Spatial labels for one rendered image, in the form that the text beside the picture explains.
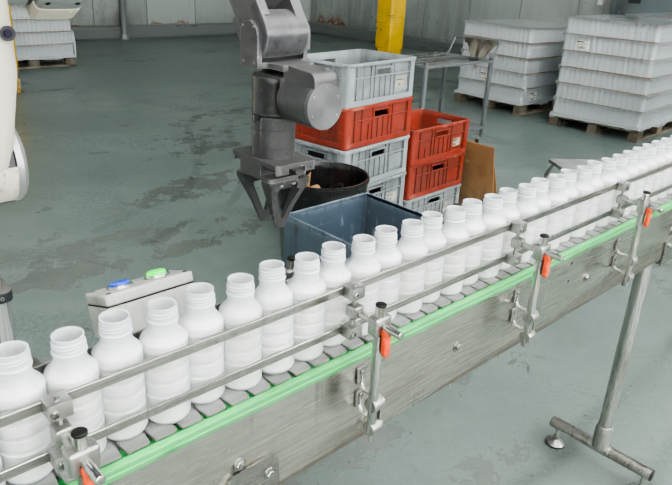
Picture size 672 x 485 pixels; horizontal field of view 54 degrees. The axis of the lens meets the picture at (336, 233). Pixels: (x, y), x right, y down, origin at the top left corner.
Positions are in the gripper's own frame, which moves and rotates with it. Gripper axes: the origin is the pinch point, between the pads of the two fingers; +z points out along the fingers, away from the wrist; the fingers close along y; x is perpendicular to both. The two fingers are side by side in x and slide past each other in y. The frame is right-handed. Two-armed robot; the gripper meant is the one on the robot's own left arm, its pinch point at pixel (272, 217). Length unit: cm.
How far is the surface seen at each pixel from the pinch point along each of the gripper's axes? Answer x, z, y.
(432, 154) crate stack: -271, 76, 185
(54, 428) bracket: 33.8, 15.2, -5.7
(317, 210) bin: -62, 30, 59
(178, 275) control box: 7.7, 11.6, 12.7
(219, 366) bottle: 10.9, 18.2, -3.0
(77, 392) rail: 30.4, 12.9, -4.3
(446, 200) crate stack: -292, 111, 185
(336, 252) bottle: -11.1, 7.6, -1.7
